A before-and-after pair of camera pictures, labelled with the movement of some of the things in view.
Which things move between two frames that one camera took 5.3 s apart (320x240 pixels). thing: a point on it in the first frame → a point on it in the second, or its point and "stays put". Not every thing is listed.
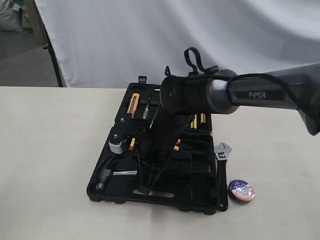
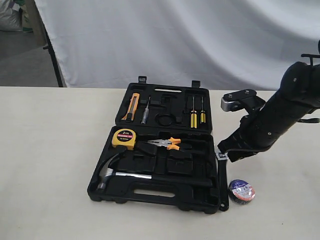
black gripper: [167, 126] → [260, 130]
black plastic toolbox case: [192, 179] stays put
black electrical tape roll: [241, 192] stays put
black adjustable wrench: [222, 154] stays put
